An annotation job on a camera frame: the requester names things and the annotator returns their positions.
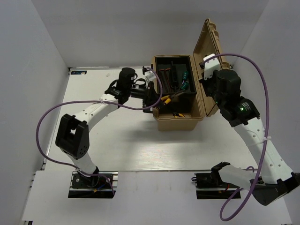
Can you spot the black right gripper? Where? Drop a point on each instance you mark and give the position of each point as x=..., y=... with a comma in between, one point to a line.
x=205, y=82

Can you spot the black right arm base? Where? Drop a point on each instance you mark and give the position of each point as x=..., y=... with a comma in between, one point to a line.
x=207, y=180

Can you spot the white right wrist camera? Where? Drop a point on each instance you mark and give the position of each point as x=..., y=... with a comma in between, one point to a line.
x=210, y=63

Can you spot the tan plastic toolbox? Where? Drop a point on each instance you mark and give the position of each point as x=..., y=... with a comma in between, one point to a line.
x=194, y=107

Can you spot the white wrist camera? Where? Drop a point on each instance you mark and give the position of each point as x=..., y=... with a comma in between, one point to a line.
x=210, y=63
x=149, y=76

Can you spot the yellow black combination pliers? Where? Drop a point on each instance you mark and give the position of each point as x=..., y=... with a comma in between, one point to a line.
x=168, y=98

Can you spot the yellow black needle-nose pliers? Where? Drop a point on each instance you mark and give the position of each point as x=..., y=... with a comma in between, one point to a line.
x=178, y=115

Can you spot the blue label sticker left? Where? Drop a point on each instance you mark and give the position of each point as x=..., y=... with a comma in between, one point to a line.
x=78, y=72

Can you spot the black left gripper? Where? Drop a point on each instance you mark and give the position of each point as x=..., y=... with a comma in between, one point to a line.
x=149, y=94

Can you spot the green orange stubby screwdriver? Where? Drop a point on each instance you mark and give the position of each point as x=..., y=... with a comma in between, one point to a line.
x=184, y=86

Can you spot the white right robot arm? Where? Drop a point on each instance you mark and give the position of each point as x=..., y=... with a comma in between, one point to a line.
x=276, y=178

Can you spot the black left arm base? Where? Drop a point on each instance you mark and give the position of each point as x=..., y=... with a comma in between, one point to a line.
x=104, y=182

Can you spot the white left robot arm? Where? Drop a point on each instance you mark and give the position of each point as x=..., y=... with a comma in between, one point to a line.
x=74, y=130

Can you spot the black toolbox tray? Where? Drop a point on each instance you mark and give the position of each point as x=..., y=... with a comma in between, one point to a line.
x=178, y=65

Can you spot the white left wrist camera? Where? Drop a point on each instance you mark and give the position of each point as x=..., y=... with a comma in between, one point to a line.
x=149, y=76

